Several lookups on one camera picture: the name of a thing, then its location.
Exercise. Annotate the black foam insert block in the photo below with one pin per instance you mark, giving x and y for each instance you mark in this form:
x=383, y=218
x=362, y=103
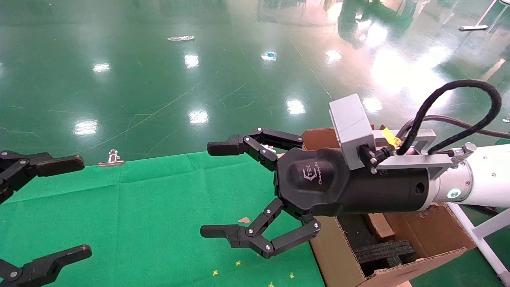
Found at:
x=382, y=253

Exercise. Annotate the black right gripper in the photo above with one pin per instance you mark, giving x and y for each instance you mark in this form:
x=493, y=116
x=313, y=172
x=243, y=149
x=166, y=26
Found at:
x=318, y=187

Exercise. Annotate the brown cardboard crumb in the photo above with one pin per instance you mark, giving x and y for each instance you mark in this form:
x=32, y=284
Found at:
x=244, y=220

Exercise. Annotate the small brown cardboard box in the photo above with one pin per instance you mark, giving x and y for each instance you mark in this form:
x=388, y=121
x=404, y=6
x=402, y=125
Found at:
x=380, y=225

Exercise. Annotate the white stand base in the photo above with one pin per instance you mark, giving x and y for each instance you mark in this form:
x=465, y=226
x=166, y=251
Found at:
x=474, y=28

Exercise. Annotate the silver binder clip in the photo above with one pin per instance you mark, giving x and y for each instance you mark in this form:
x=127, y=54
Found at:
x=110, y=162

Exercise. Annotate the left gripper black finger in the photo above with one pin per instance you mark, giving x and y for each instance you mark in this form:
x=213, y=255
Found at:
x=51, y=164
x=48, y=265

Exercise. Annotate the white metal frame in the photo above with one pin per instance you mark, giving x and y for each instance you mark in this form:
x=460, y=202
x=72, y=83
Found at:
x=484, y=245

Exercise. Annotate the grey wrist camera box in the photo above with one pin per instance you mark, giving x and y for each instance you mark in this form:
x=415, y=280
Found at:
x=350, y=127

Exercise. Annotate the green table cloth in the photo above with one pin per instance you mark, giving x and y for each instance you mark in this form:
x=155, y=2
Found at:
x=139, y=219

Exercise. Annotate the grey metal camera bracket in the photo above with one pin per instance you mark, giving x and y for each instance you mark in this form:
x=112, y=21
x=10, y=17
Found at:
x=414, y=161

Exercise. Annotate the large open cardboard carton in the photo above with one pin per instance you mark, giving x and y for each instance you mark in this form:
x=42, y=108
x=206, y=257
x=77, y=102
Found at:
x=338, y=259

